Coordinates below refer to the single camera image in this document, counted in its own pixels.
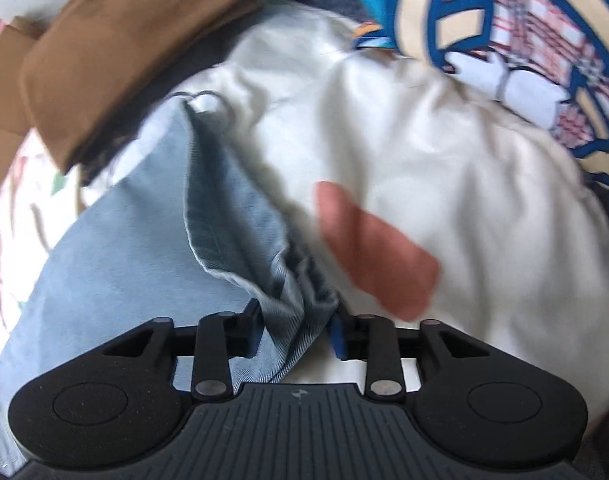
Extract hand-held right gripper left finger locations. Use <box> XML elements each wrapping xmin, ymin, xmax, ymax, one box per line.
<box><xmin>102</xmin><ymin>299</ymin><xmax>262</xmax><ymax>403</ymax></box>

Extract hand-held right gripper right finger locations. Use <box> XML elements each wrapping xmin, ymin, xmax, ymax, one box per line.
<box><xmin>328</xmin><ymin>310</ymin><xmax>491</xmax><ymax>403</ymax></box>

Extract light blue denim pants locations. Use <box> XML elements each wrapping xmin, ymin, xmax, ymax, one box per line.
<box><xmin>0</xmin><ymin>92</ymin><xmax>342</xmax><ymax>476</ymax></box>

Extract printed cream bed sheet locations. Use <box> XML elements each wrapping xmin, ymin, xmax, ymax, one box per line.
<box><xmin>0</xmin><ymin>7</ymin><xmax>609</xmax><ymax>411</ymax></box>

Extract folded black garment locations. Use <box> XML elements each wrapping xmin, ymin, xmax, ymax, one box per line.
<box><xmin>77</xmin><ymin>105</ymin><xmax>155</xmax><ymax>186</ymax></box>

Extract folded brown garment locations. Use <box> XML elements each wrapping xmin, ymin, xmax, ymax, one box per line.
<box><xmin>19</xmin><ymin>0</ymin><xmax>262</xmax><ymax>173</ymax></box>

